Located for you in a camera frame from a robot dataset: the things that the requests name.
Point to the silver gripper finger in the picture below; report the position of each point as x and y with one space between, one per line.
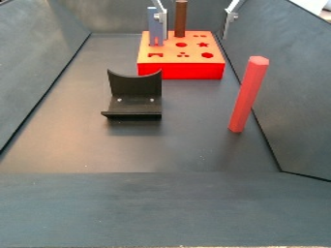
161 16
231 11

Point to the dark brown cylinder peg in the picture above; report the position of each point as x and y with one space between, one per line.
181 18

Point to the red hexagonal peg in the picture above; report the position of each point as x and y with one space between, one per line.
254 75

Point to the black curved stand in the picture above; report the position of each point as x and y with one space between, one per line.
135 95

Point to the red shape sorting board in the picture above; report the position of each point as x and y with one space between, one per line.
191 57

